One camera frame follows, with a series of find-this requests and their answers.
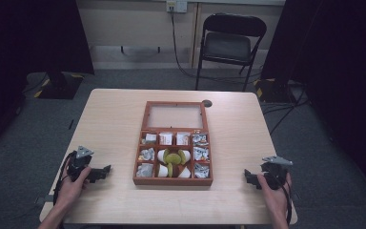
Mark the small black floor object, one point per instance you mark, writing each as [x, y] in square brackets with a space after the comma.
[71, 124]

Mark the person's right hand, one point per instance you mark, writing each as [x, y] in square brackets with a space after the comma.
[274, 200]

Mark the grey white packet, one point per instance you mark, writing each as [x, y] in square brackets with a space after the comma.
[150, 138]

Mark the wooden compartment box with lid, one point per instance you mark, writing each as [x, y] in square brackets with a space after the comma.
[173, 182]

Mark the crumpled silver packet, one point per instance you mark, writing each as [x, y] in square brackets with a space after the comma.
[147, 154]
[145, 170]

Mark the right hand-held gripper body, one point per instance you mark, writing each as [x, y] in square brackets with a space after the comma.
[274, 175]

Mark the black folding chair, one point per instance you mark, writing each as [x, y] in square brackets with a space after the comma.
[227, 46]

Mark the white orange packet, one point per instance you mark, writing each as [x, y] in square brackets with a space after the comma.
[165, 138]
[182, 138]

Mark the black stand base striped tape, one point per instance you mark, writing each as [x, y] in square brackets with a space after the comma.
[58, 87]
[271, 90]

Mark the grey table clamp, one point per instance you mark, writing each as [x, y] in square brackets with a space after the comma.
[44, 199]

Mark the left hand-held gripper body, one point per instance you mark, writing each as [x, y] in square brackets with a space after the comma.
[77, 165]

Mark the black wall bracket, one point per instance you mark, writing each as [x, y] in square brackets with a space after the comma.
[139, 51]

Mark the black curtain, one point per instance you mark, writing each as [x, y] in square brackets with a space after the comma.
[28, 35]
[336, 63]

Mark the silver blue printed packet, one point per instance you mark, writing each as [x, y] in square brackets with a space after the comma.
[200, 139]
[201, 153]
[201, 170]

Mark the white wall socket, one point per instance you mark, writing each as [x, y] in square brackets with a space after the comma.
[177, 5]

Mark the person's left hand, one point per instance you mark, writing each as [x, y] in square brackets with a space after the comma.
[71, 192]

